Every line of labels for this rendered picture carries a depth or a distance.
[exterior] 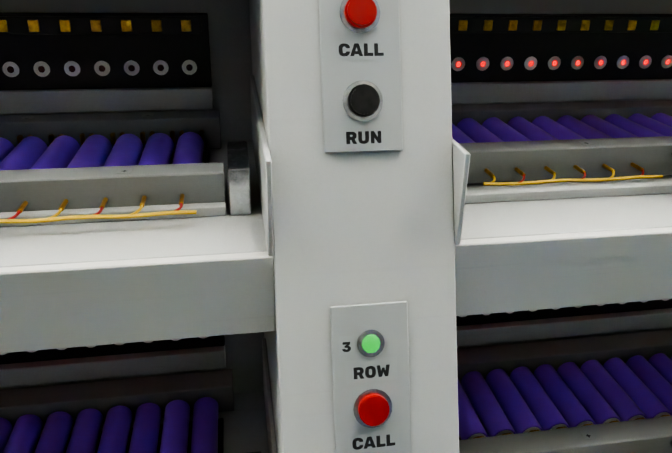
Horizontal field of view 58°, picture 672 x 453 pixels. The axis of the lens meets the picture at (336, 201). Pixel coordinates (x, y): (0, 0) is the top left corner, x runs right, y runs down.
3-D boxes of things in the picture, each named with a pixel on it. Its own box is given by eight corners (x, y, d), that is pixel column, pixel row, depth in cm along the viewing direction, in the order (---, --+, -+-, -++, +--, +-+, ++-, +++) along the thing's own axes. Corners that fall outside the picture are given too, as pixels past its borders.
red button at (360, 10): (378, 27, 30) (377, -7, 30) (345, 27, 29) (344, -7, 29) (373, 31, 31) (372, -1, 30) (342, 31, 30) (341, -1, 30)
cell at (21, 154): (50, 161, 41) (21, 199, 35) (21, 162, 41) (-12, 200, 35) (46, 135, 41) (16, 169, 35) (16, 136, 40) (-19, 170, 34)
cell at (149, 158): (175, 157, 43) (167, 192, 37) (147, 158, 42) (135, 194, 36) (172, 131, 42) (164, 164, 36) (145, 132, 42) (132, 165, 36)
